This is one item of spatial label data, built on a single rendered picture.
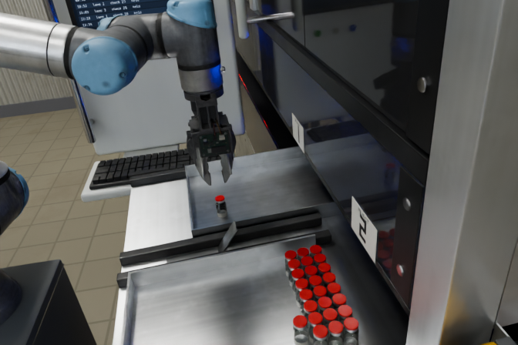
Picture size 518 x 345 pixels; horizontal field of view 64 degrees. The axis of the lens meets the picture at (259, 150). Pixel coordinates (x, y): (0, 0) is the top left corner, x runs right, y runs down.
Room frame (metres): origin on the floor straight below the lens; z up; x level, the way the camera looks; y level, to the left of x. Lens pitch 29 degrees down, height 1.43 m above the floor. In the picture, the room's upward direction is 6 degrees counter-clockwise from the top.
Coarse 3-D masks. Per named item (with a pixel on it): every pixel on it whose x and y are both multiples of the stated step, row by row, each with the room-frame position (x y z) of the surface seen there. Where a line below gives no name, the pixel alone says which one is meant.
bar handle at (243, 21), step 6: (240, 0) 1.04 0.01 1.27; (240, 6) 1.04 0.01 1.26; (240, 12) 1.04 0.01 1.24; (246, 12) 1.05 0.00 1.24; (240, 18) 1.04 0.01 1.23; (246, 18) 1.04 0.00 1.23; (252, 18) 1.05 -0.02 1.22; (258, 18) 1.05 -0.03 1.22; (264, 18) 1.05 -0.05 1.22; (270, 18) 1.05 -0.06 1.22; (240, 24) 1.04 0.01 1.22; (246, 24) 1.04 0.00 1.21; (240, 30) 1.04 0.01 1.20; (246, 30) 1.04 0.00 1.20; (240, 36) 1.04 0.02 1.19; (246, 36) 1.04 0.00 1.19
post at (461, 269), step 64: (512, 0) 0.29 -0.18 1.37; (448, 64) 0.33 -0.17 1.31; (512, 64) 0.29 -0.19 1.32; (448, 128) 0.32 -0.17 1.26; (512, 128) 0.29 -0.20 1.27; (448, 192) 0.31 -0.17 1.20; (512, 192) 0.29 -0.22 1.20; (448, 256) 0.29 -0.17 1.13; (512, 256) 0.30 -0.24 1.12; (448, 320) 0.29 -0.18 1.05
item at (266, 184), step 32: (256, 160) 0.93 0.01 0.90; (288, 160) 0.93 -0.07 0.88; (192, 192) 0.83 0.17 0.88; (224, 192) 0.82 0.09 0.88; (256, 192) 0.80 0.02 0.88; (288, 192) 0.79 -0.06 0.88; (320, 192) 0.78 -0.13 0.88; (192, 224) 0.66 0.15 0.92; (224, 224) 0.65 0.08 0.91; (256, 224) 0.66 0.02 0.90
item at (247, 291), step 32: (224, 256) 0.57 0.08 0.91; (256, 256) 0.58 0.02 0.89; (128, 288) 0.51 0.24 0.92; (160, 288) 0.53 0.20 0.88; (192, 288) 0.53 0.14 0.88; (224, 288) 0.52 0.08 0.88; (256, 288) 0.51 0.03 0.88; (288, 288) 0.51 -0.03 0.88; (128, 320) 0.45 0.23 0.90; (160, 320) 0.47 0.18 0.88; (192, 320) 0.46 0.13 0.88; (224, 320) 0.45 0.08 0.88; (256, 320) 0.45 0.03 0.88; (288, 320) 0.44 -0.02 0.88
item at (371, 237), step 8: (352, 200) 0.52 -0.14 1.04; (352, 208) 0.52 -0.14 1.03; (360, 208) 0.49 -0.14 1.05; (352, 216) 0.51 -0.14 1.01; (352, 224) 0.51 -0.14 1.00; (368, 224) 0.46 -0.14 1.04; (368, 232) 0.46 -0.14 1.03; (376, 232) 0.44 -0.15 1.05; (360, 240) 0.48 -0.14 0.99; (368, 240) 0.46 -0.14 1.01; (376, 240) 0.44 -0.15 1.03; (368, 248) 0.46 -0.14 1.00
